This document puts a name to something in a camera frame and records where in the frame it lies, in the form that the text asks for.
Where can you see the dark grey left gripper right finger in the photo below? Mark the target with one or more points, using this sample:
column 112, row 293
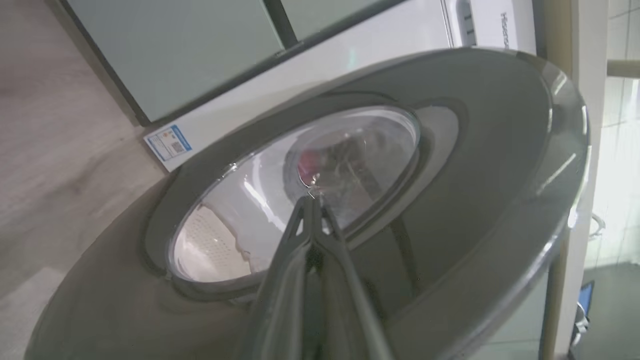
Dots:
column 345, row 310

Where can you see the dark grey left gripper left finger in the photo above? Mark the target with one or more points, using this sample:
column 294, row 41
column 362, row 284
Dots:
column 285, row 300

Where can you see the blue energy label sticker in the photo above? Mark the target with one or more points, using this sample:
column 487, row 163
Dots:
column 170, row 142

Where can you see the blue and white device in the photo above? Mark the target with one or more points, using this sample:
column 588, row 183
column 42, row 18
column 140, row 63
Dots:
column 584, row 310

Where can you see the dark grey washing machine door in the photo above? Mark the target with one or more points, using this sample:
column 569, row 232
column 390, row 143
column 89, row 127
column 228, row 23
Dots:
column 475, row 150

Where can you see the pale green cabinet panel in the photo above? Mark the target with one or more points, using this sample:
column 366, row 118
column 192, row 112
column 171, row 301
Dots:
column 330, row 15
column 190, row 50

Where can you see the white perforated laundry basket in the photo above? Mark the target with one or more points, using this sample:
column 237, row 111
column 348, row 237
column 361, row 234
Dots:
column 210, row 245

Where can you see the white washing machine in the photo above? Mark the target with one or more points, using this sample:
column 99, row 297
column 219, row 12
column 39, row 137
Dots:
column 350, row 55

